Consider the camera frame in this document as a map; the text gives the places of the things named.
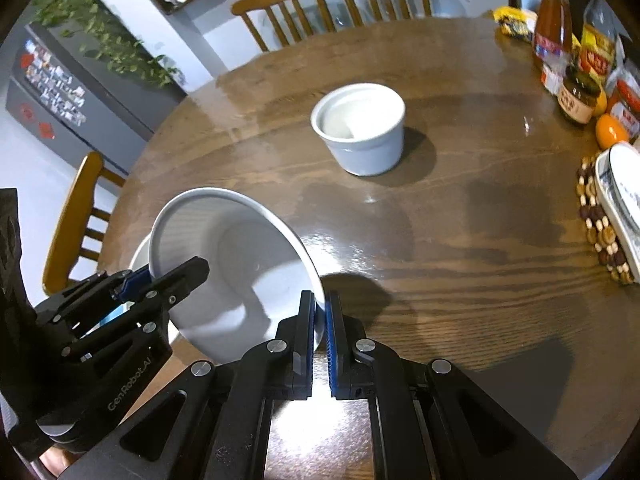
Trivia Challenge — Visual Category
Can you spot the small white label jar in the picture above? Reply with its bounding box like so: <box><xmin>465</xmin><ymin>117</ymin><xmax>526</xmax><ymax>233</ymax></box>
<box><xmin>540</xmin><ymin>62</ymin><xmax>563</xmax><ymax>96</ymax></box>

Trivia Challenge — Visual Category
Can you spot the red seasoning packet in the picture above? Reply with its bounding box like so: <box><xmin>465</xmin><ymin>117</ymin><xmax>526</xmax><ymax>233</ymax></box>
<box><xmin>607</xmin><ymin>62</ymin><xmax>640</xmax><ymax>143</ymax></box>

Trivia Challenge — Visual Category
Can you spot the large white bowl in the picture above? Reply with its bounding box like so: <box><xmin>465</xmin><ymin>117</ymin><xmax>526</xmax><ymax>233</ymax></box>
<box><xmin>148</xmin><ymin>187</ymin><xmax>327</xmax><ymax>365</ymax></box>

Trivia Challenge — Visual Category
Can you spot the grey fridge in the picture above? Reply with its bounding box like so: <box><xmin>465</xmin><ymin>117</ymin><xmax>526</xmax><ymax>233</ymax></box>
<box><xmin>5</xmin><ymin>25</ymin><xmax>156</xmax><ymax>171</ymax></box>

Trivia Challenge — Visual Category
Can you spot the brown sauce jar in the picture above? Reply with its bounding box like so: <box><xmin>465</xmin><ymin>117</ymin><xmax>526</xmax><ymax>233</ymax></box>
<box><xmin>556</xmin><ymin>72</ymin><xmax>602</xmax><ymax>126</ymax></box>

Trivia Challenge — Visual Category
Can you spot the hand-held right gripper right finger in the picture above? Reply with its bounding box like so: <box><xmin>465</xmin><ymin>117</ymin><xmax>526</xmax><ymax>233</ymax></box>
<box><xmin>326</xmin><ymin>290</ymin><xmax>578</xmax><ymax>480</ymax></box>

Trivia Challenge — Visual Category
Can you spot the red sauce bottle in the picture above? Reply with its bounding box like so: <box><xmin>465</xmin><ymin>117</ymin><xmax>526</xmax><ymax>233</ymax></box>
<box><xmin>532</xmin><ymin>0</ymin><xmax>573</xmax><ymax>73</ymax></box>

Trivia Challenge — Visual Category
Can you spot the wooden beaded trivet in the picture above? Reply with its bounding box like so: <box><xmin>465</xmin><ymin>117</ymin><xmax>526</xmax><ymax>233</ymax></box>
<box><xmin>575</xmin><ymin>155</ymin><xmax>636</xmax><ymax>286</ymax></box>

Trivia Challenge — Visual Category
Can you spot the white patterned dish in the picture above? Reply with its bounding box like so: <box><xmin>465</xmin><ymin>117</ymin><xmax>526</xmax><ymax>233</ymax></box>
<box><xmin>594</xmin><ymin>142</ymin><xmax>640</xmax><ymax>283</ymax></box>

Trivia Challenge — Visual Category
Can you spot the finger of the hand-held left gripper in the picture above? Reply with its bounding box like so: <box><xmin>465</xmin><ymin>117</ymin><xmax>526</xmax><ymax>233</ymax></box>
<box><xmin>97</xmin><ymin>266</ymin><xmax>153</xmax><ymax>306</ymax></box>
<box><xmin>145</xmin><ymin>256</ymin><xmax>211</xmax><ymax>311</ymax></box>

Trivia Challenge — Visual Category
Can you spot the yellow snack packet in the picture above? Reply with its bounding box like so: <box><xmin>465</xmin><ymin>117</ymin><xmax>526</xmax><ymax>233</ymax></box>
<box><xmin>492</xmin><ymin>6</ymin><xmax>538</xmax><ymax>43</ymax></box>

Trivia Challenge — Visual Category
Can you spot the group of fridge photo magnets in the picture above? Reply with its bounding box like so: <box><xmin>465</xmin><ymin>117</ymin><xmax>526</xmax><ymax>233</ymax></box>
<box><xmin>22</xmin><ymin>42</ymin><xmax>86</xmax><ymax>126</ymax></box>

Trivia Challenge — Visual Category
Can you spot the medium white bowl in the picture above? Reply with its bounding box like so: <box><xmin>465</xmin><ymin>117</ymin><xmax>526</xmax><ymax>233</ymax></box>
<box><xmin>129</xmin><ymin>234</ymin><xmax>152</xmax><ymax>273</ymax></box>

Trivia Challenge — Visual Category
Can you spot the yellow cap oil bottle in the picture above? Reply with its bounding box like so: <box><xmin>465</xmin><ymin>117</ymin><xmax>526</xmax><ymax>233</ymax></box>
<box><xmin>580</xmin><ymin>0</ymin><xmax>618</xmax><ymax>86</ymax></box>

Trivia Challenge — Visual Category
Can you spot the trailing green plant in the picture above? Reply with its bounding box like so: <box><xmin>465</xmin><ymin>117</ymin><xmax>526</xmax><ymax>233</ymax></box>
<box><xmin>30</xmin><ymin>0</ymin><xmax>186</xmax><ymax>91</ymax></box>

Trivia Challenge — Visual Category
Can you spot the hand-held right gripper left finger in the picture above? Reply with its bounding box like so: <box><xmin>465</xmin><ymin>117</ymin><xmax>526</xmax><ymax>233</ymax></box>
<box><xmin>65</xmin><ymin>290</ymin><xmax>317</xmax><ymax>480</ymax></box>

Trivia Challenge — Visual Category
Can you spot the small white ramekin bowl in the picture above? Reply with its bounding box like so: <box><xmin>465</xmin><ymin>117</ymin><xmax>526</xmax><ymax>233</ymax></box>
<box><xmin>310</xmin><ymin>82</ymin><xmax>406</xmax><ymax>177</ymax></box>

